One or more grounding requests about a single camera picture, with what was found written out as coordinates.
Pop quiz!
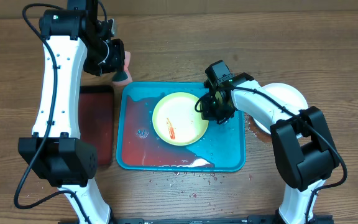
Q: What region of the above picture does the yellow-green plate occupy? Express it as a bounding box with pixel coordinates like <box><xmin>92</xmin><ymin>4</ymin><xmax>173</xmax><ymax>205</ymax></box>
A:
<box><xmin>152</xmin><ymin>92</ymin><xmax>209</xmax><ymax>146</ymax></box>

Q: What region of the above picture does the white plate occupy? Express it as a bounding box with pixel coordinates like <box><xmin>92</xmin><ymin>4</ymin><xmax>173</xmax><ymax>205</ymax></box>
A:
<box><xmin>250</xmin><ymin>83</ymin><xmax>309</xmax><ymax>134</ymax></box>

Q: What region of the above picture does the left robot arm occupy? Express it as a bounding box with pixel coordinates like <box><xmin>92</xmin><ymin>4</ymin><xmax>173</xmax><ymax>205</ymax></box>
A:
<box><xmin>18</xmin><ymin>1</ymin><xmax>131</xmax><ymax>223</ymax></box>

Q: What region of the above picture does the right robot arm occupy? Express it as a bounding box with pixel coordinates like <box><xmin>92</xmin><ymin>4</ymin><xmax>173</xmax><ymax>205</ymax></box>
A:
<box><xmin>195</xmin><ymin>73</ymin><xmax>344</xmax><ymax>223</ymax></box>

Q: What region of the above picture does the teal plastic tray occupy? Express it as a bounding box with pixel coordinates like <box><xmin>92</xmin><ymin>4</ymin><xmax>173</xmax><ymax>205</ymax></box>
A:
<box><xmin>116</xmin><ymin>82</ymin><xmax>246</xmax><ymax>172</ymax></box>

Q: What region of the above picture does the black tray with red water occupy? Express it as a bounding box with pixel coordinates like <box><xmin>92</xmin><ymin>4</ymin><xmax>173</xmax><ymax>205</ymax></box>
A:
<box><xmin>78</xmin><ymin>85</ymin><xmax>114</xmax><ymax>166</ymax></box>

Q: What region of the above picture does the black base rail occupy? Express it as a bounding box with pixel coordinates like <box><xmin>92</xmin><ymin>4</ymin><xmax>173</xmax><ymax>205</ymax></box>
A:
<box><xmin>57</xmin><ymin>214</ymin><xmax>334</xmax><ymax>224</ymax></box>

